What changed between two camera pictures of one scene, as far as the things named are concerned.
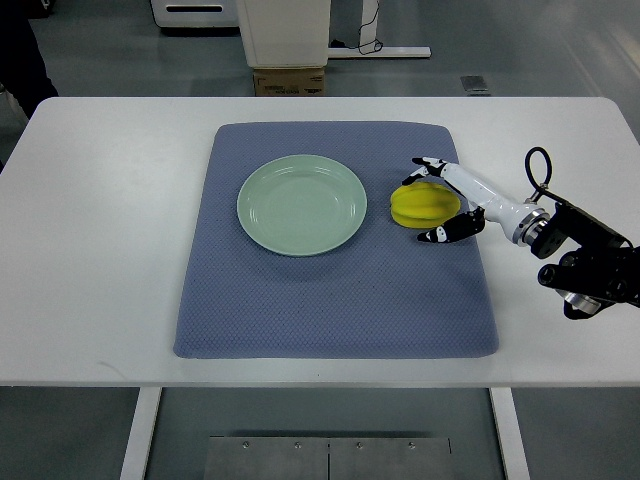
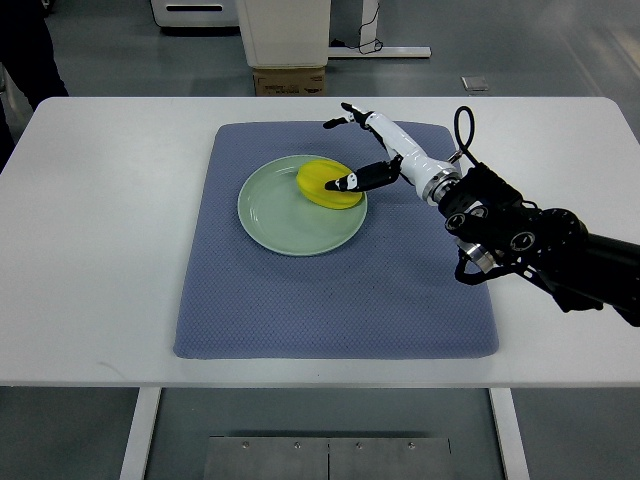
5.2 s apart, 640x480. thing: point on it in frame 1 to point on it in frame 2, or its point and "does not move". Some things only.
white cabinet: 284,33 does not move
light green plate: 302,205 does not move
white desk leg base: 368,44 does not move
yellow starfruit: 423,205 to 312,177
